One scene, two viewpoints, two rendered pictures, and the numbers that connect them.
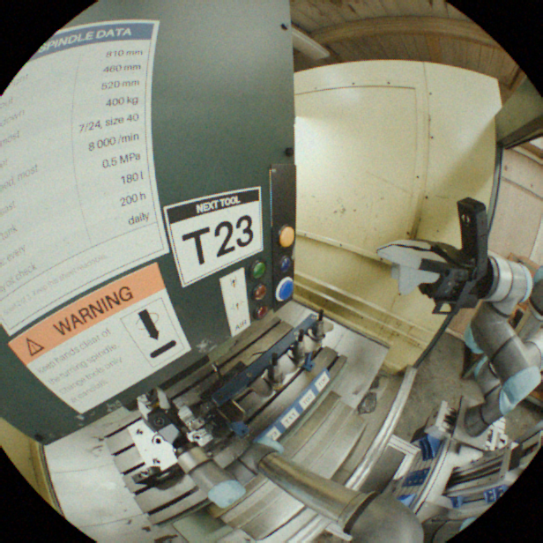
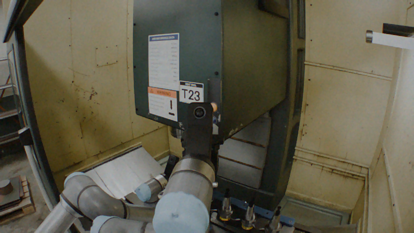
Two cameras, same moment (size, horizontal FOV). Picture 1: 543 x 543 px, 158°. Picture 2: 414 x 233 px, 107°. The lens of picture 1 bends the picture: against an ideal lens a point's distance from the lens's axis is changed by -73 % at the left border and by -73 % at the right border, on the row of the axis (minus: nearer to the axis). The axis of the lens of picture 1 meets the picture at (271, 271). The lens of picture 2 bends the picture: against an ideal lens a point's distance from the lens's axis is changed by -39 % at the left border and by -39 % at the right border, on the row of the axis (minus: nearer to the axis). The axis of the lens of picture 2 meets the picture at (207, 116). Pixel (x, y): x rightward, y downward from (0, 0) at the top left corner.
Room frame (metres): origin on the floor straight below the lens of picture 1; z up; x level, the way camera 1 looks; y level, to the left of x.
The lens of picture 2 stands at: (0.13, -0.69, 1.87)
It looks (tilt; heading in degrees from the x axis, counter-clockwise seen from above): 20 degrees down; 83
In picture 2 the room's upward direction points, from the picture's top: straight up
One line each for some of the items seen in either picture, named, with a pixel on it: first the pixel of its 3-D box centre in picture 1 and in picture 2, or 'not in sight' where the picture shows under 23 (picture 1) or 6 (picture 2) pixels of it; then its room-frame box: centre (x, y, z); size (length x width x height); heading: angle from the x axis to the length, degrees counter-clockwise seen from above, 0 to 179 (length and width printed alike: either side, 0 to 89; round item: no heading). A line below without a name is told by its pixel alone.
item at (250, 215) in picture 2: (299, 345); (250, 211); (0.37, -0.08, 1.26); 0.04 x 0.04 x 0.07
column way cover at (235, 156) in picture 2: not in sight; (233, 148); (0.47, 0.66, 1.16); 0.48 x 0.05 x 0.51; 136
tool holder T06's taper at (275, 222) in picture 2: (318, 325); (275, 219); (0.45, -0.16, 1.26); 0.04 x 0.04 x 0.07
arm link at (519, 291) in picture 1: (509, 283); (184, 209); (0.12, -0.43, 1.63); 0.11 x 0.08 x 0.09; 76
